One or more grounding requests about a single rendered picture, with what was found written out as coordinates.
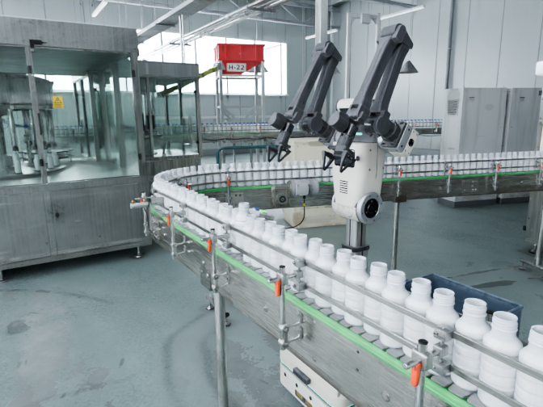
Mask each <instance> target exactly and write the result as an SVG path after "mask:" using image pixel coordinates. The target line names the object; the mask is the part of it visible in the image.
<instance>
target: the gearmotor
mask: <svg viewBox="0 0 543 407"><path fill-rule="evenodd" d="M318 192H319V184H318V180H317V179H315V178H313V179H294V180H288V181H287V184H286V185H276V186H273V187H271V205H272V208H273V209H276V208H283V207H290V198H296V197H303V199H304V217H303V219H302V221H303V220H304V219H305V197H309V196H317V195H318ZM302 221H301V223H302ZM301 223H300V224H301ZM300 224H298V225H300ZM298 225H296V226H293V227H290V228H285V229H291V228H294V227H297V226H298Z"/></svg>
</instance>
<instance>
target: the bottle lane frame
mask: <svg viewBox="0 0 543 407"><path fill-rule="evenodd" d="M154 216H155V217H156V219H157V220H158V222H159V228H160V230H159V233H160V240H158V239H157V238H156V240H157V243H158V244H159V245H160V246H161V247H163V248H164V249H165V250H166V251H168V252H169V253H170V254H171V252H172V247H171V246H170V244H171V232H170V225H167V218H166V217H165V216H162V214H161V213H159V212H156V211H154ZM174 227H175V243H176V244H177V243H182V242H183V236H185V242H184V243H183V244H182V245H177V247H176V253H179V252H183V245H185V246H186V252H184V253H183V254H178V256H177V257H176V258H177V259H178V260H179V261H180V262H181V263H182V264H183V265H184V266H186V267H187V268H188V269H189V270H191V271H192V272H193V273H194V274H196V275H197V276H198V277H200V266H201V265H204V266H206V267H207V268H208V269H209V271H210V274H212V272H213V269H212V251H211V252H208V243H207V242H206V241H201V240H200V239H201V238H199V237H198V236H196V235H195V234H193V233H192V232H189V231H188V230H186V229H185V228H183V226H180V225H179V224H177V223H175V222H174ZM216 260H217V273H218V274H223V273H225V272H226V264H228V265H229V273H228V274H226V275H222V276H220V278H219V279H218V286H220V285H224V284H226V283H227V279H226V278H227V275H228V276H229V284H228V285H227V286H225V287H220V290H219V291H218V293H219V294H220V295H221V296H223V297H224V298H225V299H226V300H228V301H229V302H230V303H231V304H232V305H233V306H234V307H236V308H237V309H238V310H239V311H241V312H242V313H243V314H244V315H246V316H247V317H248V318H250V319H251V320H252V321H253V322H254V323H255V324H256V325H258V326H259V327H260V328H261V329H263V330H264V331H265V332H266V333H267V334H269V335H270V336H271V337H273V338H274V339H275V340H276V341H278V340H279V338H280V331H279V330H278V324H279V323H280V297H279V296H276V293H275V284H274V283H269V284H268V283H267V278H264V277H263V276H262V275H261V274H258V273H256V272H255V271H253V270H251V269H250V268H249V267H247V266H245V265H244V264H242V263H240V262H239V261H237V260H235V259H234V258H232V257H230V256H229V255H228V254H225V253H224V252H222V251H221V250H219V249H218V248H217V247H216ZM320 310H321V309H320ZM320 310H317V309H315V308H313V307H312V306H311V304H307V303H306V302H304V301H303V300H300V299H299V298H297V297H295V295H292V294H291V293H289V292H288V290H285V324H287V325H291V324H295V323H297V312H298V311H299V312H301V313H302V324H301V323H300V324H299V325H296V326H293V327H291V328H289V331H288V340H290V339H293V338H296V337H297V336H298V335H297V327H298V326H300V327H301V328H302V338H299V339H297V340H296V341H293V342H290V343H289V346H288V348H286V349H287V350H288V351H289V352H291V353H292V354H293V355H295V356H296V357H297V358H298V359H300V360H301V361H302V362H303V363H304V364H305V365H306V366H307V367H309V368H310V369H311V370H312V371H314V372H315V373H316V374H317V375H319V376H320V377H321V378H323V379H324V380H325V381H326V382H327V383H328V384H329V385H331V386H332V387H333V388H334V389H336V390H337V391H338V392H339V393H341V394H342V395H343V396H344V397H346V398H347V399H348V400H349V401H350V402H351V403H352V404H353V405H355V406H356V407H414V405H415V387H413V386H412V385H411V381H410V376H411V368H410V369H408V370H405V369H404V368H403V367H402V364H403V362H402V361H400V358H401V357H400V358H394V357H393V356H392V355H390V354H388V353H387V352H386V350H388V349H385V350H382V349H380V348H379V347H377V346H375V345H373V343H374V342H375V341H374V342H369V341H367V340H366V339H364V338H362V337H361V335H362V334H360V335H358V334H356V333H354V332H352V331H351V330H350V328H351V327H350V328H346V327H345V326H343V325H341V324H339V321H335V320H333V319H331V318H330V315H329V316H327V315H325V314H324V313H321V312H320ZM431 377H432V376H426V379H425V390H424V402H423V407H438V404H441V405H442V406H444V407H475V406H473V405H471V404H470V403H469V402H467V399H468V398H469V397H466V398H460V397H459V396H457V395H455V394H454V393H452V392H450V391H449V390H448V388H449V387H450V386H451V385H449V386H447V387H442V386H440V385H439V384H437V383H436V382H434V381H433V380H431Z"/></svg>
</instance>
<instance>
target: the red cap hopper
mask: <svg viewBox="0 0 543 407"><path fill-rule="evenodd" d="M265 46H266V45H265V44H231V43H217V44H216V45H215V47H214V48H213V51H214V61H215V62H214V63H221V69H219V70H218V71H216V72H215V83H216V103H217V126H219V123H221V126H223V125H224V124H223V123H224V115H225V116H226V117H227V118H228V119H229V120H231V118H230V117H229V116H228V115H227V114H226V113H225V112H224V110H225V111H226V112H227V113H228V114H229V115H230V116H231V117H232V118H233V119H234V120H236V118H235V117H234V116H233V115H232V114H231V113H230V112H229V111H228V110H227V109H226V108H253V109H252V110H251V111H250V113H249V114H248V115H247V116H246V117H245V118H244V119H245V120H246V119H247V118H248V117H249V116H250V115H251V113H252V112H253V111H254V110H255V113H254V114H253V116H252V117H251V118H250V119H251V120H253V119H254V118H255V122H256V125H258V122H259V112H260V111H261V110H262V122H264V125H265V122H266V116H265V64H264V62H265V61H266V60H264V50H263V48H264V47H265ZM222 63H223V64H224V67H225V70H222ZM260 64H261V74H258V65H260ZM254 67H255V74H243V73H245V72H246V71H248V70H250V69H252V68H254ZM218 72H219V75H218ZM223 77H254V78H223ZM260 78H261V97H262V105H259V83H258V79H260ZM223 79H237V80H255V105H224V101H223ZM219 90H220V99H219ZM259 107H260V109H259ZM220 111H221V121H220ZM217 143H218V148H220V147H222V146H225V143H223V142H222V141H221V142H220V141H218V142H217ZM221 154H222V163H221ZM219 162H220V170H221V164H225V149H223V150H221V151H220V152H219ZM256 162H259V149H256ZM263 162H266V149H263Z"/></svg>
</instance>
